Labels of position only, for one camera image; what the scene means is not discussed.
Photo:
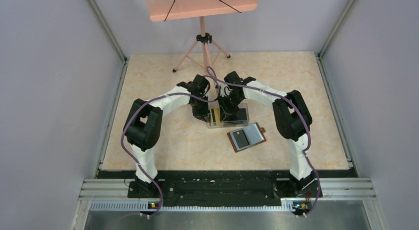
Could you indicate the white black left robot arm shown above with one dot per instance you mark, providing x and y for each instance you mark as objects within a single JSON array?
[{"x": 143, "y": 125}]

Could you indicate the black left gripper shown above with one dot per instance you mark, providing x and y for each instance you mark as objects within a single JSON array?
[{"x": 202, "y": 114}]

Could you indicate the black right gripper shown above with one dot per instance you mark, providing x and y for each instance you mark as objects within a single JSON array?
[{"x": 227, "y": 113}]

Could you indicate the clear acrylic card box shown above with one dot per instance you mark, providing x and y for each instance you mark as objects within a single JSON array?
[{"x": 238, "y": 120}]

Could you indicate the yellow card in box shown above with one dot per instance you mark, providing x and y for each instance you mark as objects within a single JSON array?
[{"x": 215, "y": 116}]

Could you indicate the brown leather card holder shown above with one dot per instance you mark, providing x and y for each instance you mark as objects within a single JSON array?
[{"x": 254, "y": 133}]

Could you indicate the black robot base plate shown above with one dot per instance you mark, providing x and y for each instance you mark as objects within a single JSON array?
[{"x": 215, "y": 188}]

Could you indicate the aluminium frame rail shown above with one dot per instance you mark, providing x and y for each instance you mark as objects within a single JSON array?
[{"x": 109, "y": 194}]

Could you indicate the black credit card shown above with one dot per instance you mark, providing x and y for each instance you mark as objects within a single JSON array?
[{"x": 240, "y": 139}]

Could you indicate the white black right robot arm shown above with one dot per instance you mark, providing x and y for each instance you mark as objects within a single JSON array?
[{"x": 292, "y": 118}]

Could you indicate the pink music stand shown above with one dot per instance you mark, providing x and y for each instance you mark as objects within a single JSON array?
[{"x": 199, "y": 51}]

